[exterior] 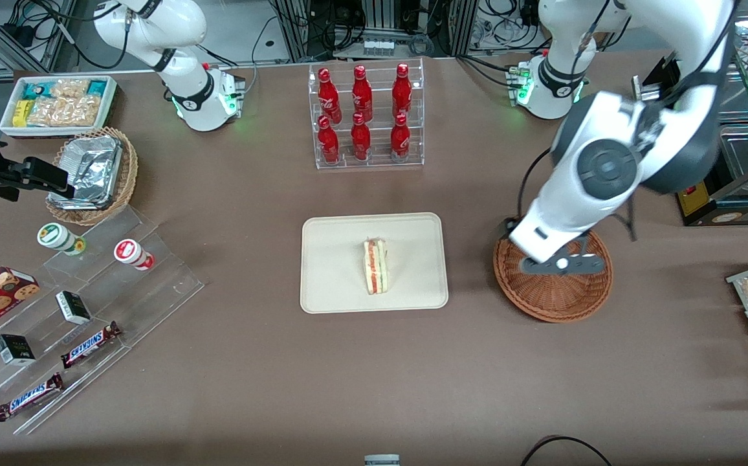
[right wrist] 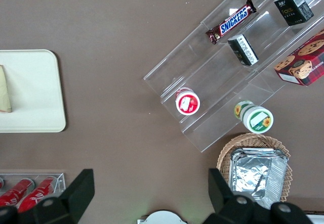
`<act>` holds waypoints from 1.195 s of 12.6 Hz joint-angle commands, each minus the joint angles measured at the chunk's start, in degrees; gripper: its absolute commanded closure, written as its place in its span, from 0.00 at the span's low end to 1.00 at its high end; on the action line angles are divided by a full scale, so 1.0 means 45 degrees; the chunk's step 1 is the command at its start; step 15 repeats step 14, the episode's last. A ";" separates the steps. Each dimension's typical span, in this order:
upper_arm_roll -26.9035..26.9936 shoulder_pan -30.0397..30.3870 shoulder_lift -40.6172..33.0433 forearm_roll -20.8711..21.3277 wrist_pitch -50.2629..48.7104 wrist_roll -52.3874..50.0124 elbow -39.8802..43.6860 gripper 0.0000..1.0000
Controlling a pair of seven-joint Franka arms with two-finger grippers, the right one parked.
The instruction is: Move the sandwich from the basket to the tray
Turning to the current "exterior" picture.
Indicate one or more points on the silver foil container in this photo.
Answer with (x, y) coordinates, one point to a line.
(89, 171)

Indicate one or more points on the red cola bottle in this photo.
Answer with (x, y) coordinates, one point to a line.
(328, 142)
(329, 97)
(360, 139)
(400, 139)
(402, 90)
(362, 94)

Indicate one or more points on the aluminium equipment rack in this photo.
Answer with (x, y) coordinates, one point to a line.
(296, 32)

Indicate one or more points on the small gray device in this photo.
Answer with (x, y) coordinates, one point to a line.
(382, 460)

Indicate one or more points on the teal snack packet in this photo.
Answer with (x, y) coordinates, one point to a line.
(37, 90)

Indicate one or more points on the small clear cracker bag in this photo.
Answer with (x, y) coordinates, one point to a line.
(70, 87)

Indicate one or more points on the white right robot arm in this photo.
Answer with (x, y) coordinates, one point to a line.
(186, 26)

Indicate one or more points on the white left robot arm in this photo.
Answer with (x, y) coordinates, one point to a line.
(665, 39)

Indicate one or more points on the large clear cracker bag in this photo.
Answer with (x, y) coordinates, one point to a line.
(63, 111)

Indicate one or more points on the cream rectangular tray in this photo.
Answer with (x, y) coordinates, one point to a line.
(335, 272)

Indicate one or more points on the white power strip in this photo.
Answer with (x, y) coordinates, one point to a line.
(377, 46)

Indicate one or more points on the black food warmer cabinet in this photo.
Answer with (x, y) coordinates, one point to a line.
(736, 213)

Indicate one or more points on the round brown wicker basket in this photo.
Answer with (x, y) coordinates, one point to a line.
(555, 298)

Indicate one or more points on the small black box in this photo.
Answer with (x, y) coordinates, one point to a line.
(73, 307)
(15, 349)

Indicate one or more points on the brown Snickers bar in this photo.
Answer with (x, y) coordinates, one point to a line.
(89, 344)
(28, 397)

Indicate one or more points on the gray left wrist camera mount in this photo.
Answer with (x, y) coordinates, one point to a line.
(581, 264)

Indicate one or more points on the green lid white cup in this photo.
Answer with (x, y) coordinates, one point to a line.
(55, 236)

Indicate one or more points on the clear acrylic stepped stand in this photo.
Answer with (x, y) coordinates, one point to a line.
(154, 285)

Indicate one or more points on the yellow snack packet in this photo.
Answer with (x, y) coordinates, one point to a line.
(21, 113)

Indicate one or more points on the oval tan wicker basket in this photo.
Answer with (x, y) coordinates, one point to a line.
(127, 175)

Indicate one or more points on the red lid white cup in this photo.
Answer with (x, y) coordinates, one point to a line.
(129, 251)

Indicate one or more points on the clear acrylic bottle rack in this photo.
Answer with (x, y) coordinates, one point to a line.
(377, 165)

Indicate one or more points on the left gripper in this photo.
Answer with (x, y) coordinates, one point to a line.
(511, 225)

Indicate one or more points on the white snack bin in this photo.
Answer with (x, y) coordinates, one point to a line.
(8, 120)

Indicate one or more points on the triangular sandwich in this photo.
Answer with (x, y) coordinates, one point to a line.
(375, 265)

